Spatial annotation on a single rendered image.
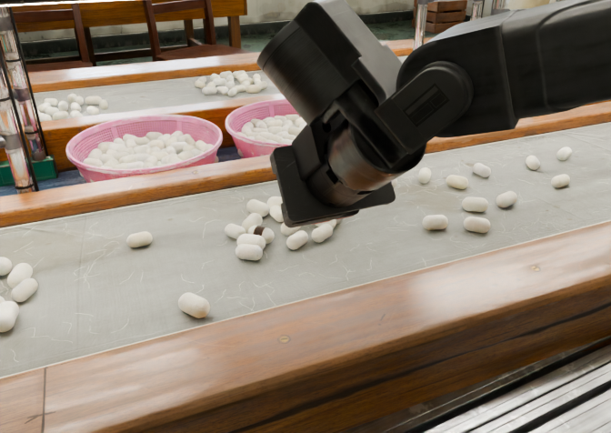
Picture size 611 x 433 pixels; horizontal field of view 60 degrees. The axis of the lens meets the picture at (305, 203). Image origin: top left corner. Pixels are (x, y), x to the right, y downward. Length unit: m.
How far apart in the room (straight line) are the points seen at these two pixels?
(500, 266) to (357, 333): 0.20
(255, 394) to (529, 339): 0.31
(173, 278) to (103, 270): 0.09
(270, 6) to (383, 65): 5.79
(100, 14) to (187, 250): 2.72
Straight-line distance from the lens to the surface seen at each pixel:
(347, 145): 0.36
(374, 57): 0.36
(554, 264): 0.67
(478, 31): 0.31
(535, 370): 0.67
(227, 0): 3.49
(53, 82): 1.45
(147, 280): 0.65
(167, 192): 0.81
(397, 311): 0.55
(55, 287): 0.68
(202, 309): 0.57
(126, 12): 3.35
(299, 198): 0.44
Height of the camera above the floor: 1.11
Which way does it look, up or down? 28 degrees down
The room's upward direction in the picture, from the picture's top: straight up
